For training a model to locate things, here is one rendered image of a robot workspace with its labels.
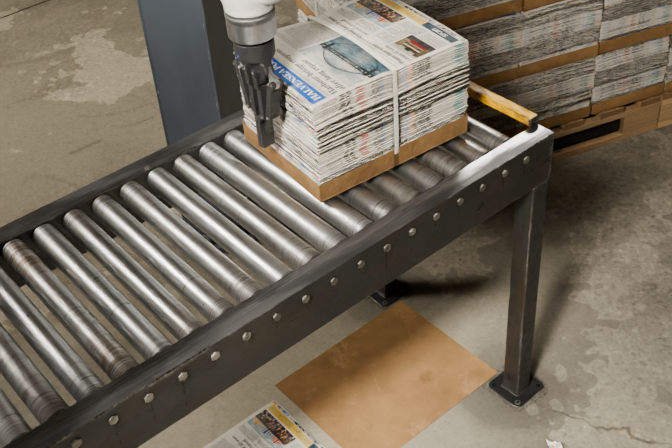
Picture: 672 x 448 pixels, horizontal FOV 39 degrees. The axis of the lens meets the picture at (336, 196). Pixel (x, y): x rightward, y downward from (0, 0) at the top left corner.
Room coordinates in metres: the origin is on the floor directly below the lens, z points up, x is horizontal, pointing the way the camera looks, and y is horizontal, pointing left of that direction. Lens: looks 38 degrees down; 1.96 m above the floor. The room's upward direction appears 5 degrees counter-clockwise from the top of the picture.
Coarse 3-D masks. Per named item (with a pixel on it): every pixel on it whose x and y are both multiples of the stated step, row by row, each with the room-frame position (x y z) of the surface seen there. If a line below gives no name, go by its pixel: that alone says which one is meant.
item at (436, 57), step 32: (352, 0) 1.84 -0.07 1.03; (384, 0) 1.83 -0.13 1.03; (384, 32) 1.70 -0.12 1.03; (416, 32) 1.69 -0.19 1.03; (448, 32) 1.68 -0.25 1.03; (416, 64) 1.58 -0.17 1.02; (448, 64) 1.62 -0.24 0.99; (416, 96) 1.58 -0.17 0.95; (448, 96) 1.63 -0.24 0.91; (416, 128) 1.59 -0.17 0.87
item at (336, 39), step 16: (320, 16) 1.79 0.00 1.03; (320, 32) 1.72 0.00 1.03; (336, 32) 1.72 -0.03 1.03; (352, 32) 1.71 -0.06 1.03; (352, 48) 1.65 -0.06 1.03; (368, 64) 1.58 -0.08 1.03; (400, 64) 1.57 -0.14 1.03; (384, 80) 1.54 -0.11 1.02; (400, 80) 1.56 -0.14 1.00; (384, 96) 1.54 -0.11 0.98; (400, 96) 1.56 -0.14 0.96; (384, 112) 1.54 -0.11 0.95; (400, 112) 1.56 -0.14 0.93; (384, 128) 1.54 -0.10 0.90; (400, 128) 1.56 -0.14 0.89; (384, 144) 1.54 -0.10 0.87; (400, 144) 1.56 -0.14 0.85
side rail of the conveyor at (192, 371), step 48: (528, 144) 1.60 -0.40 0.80; (432, 192) 1.46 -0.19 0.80; (480, 192) 1.50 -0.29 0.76; (384, 240) 1.34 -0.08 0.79; (432, 240) 1.42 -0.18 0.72; (288, 288) 1.23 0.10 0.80; (336, 288) 1.27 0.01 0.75; (192, 336) 1.13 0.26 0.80; (240, 336) 1.14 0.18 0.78; (288, 336) 1.20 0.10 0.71; (144, 384) 1.03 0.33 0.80; (192, 384) 1.07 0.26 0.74; (48, 432) 0.95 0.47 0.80; (96, 432) 0.97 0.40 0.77; (144, 432) 1.01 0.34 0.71
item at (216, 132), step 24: (240, 120) 1.77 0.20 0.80; (192, 144) 1.70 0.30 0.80; (144, 168) 1.62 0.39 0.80; (168, 168) 1.64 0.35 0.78; (72, 192) 1.56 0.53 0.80; (96, 192) 1.55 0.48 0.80; (24, 216) 1.49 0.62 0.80; (48, 216) 1.49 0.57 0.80; (0, 240) 1.42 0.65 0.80; (24, 240) 1.44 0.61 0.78; (72, 240) 1.49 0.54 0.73; (0, 264) 1.40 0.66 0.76; (48, 264) 1.46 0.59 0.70
